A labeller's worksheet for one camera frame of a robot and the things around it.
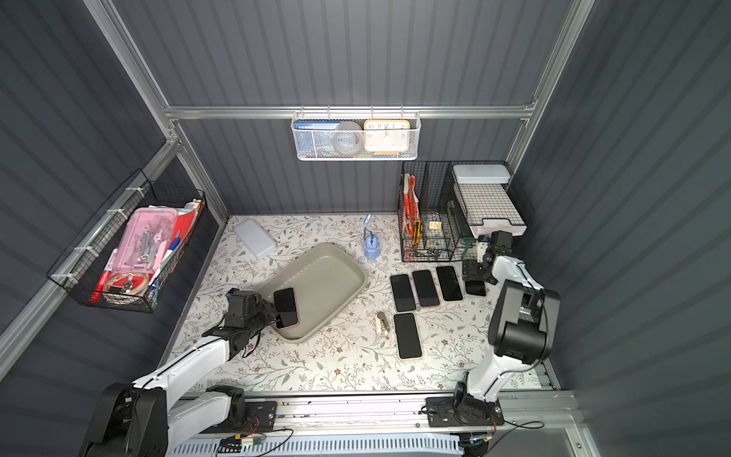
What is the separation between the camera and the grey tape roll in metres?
0.87

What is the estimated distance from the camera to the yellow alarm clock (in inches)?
35.1

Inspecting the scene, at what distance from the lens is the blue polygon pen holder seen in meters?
1.03
